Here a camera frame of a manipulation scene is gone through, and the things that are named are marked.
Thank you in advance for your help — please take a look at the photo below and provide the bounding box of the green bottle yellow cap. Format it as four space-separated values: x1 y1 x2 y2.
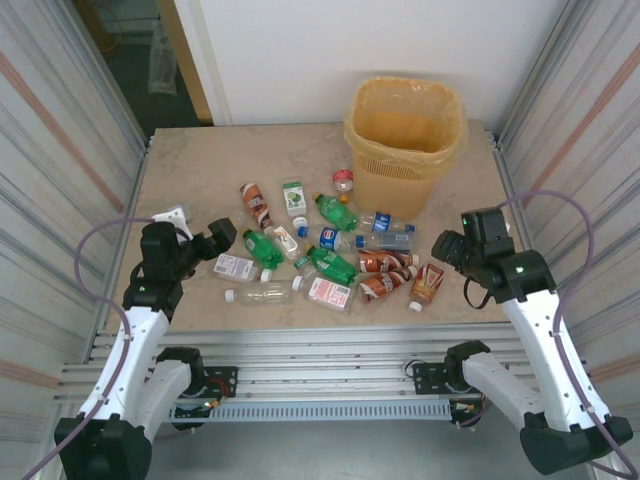
242 228 286 269
303 244 361 287
312 192 361 233

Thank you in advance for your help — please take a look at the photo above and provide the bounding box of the orange red label bottle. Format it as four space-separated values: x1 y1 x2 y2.
408 262 446 313

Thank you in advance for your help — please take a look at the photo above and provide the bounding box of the brown label plastic bottle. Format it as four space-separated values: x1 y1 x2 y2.
357 249 421 274
356 265 419 305
238 182 276 234

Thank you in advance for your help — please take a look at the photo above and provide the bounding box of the clear bottle grey label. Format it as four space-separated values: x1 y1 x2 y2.
355 231 414 254

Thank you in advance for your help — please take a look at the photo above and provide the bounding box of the clear bottle orange white label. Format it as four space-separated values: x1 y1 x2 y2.
272 225 302 262

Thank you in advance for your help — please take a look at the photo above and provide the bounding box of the clear unlabelled bottle white cap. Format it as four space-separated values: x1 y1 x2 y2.
223 280 295 308

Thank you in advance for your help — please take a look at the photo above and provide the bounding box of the clear bottle blue label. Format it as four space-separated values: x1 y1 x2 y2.
356 210 417 235

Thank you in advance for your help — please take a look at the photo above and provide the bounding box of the green white carton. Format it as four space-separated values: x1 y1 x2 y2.
281 179 309 218

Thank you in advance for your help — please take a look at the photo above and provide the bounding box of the clear bottle green label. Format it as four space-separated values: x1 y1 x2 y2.
293 253 319 282

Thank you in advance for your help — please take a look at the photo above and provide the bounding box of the clear Pepsi bottle blue cap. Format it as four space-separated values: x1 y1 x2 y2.
297 225 362 253

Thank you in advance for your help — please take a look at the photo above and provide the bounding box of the crushed bottle red label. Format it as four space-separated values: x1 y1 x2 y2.
331 168 356 194

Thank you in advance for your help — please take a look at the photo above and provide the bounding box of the orange plastic waste bin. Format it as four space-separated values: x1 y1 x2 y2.
349 79 464 221

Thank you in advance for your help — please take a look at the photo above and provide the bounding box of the yellow plastic bin liner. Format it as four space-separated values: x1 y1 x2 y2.
343 76 470 182

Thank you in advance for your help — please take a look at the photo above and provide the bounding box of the corrugated translucent side panel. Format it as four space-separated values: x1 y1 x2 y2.
492 0 640 480
0 0 151 480

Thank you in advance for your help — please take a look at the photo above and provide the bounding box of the clear plastic bag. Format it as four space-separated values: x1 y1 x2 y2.
147 19 179 97

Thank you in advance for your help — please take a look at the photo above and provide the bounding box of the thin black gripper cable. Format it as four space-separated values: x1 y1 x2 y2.
462 276 494 310

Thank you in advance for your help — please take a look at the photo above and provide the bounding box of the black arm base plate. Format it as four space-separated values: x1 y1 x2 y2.
199 365 240 400
412 360 454 397

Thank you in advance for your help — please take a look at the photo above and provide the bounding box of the aluminium table frame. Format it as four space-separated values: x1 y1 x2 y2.
53 319 599 407

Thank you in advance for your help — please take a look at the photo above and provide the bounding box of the wooden door frame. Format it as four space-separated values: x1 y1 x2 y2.
154 0 214 126

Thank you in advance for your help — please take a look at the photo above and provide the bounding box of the grey slotted cable duct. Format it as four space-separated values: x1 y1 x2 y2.
168 401 454 424

